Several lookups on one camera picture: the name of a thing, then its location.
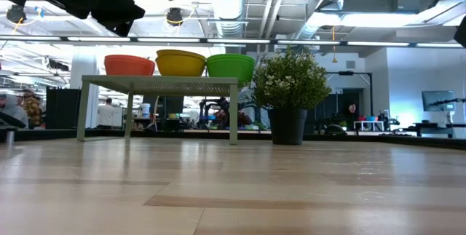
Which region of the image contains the yellow plastic mini bowl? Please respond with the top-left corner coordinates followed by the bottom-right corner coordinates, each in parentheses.
top-left (156, 49), bottom-right (208, 61)
top-left (155, 55), bottom-right (208, 78)

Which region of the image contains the black ceiling-hung device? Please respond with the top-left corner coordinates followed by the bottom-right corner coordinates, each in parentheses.
top-left (5, 4), bottom-right (27, 24)
top-left (165, 7), bottom-right (184, 28)

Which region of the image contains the pale green metal shelf stand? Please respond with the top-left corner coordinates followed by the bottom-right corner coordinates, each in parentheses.
top-left (75, 74), bottom-right (240, 146)

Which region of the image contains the black desk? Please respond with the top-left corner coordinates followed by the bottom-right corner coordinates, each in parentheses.
top-left (392, 121), bottom-right (466, 138)

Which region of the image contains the person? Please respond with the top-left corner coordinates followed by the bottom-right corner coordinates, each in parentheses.
top-left (0, 93), bottom-right (29, 130)
top-left (96, 97), bottom-right (116, 127)
top-left (20, 88), bottom-right (44, 130)
top-left (344, 103), bottom-right (360, 122)

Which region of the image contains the black cabinet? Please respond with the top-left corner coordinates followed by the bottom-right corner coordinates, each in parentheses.
top-left (44, 87), bottom-right (82, 130)

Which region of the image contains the black bar with light strips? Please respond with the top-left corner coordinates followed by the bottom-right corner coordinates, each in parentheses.
top-left (0, 35), bottom-right (466, 49)

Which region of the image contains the small white table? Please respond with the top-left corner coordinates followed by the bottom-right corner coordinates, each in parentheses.
top-left (352, 119), bottom-right (385, 132)

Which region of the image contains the potted plant in black pot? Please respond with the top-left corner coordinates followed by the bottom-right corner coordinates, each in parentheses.
top-left (250, 45), bottom-right (333, 146)

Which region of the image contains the wall-mounted monitor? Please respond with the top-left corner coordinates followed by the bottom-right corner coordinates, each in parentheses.
top-left (421, 89), bottom-right (456, 113)

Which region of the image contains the silver corrugated ventilation duct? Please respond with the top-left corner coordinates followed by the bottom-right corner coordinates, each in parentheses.
top-left (207, 0), bottom-right (250, 40)

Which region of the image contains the yellow hanging cord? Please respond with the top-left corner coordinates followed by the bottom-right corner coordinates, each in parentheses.
top-left (330, 25), bottom-right (339, 64)

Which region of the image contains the black table edge rail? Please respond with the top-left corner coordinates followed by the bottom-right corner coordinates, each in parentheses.
top-left (0, 127), bottom-right (466, 151)

